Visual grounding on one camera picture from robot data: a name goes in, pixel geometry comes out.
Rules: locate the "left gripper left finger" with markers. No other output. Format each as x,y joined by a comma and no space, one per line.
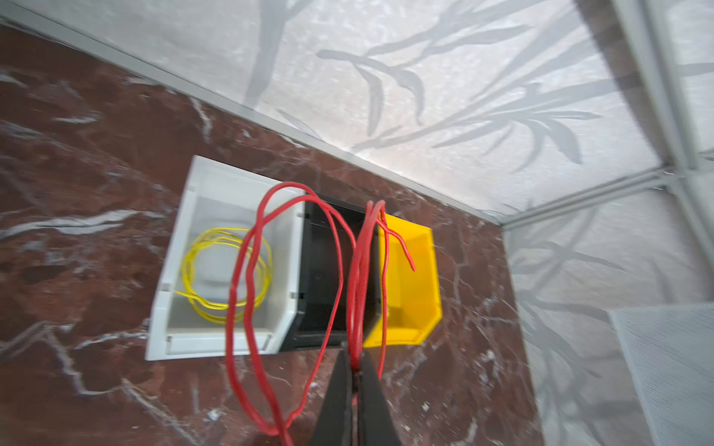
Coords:
334,426

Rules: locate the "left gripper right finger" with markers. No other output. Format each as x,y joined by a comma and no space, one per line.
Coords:
374,422

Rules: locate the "yellow plastic bin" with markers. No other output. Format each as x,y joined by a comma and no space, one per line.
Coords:
412,284

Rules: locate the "black plastic bin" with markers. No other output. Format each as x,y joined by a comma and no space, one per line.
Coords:
318,279

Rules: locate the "white plastic bin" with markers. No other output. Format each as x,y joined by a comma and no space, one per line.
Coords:
225,199

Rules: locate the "aluminium frame crossbar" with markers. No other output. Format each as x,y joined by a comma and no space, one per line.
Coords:
651,179

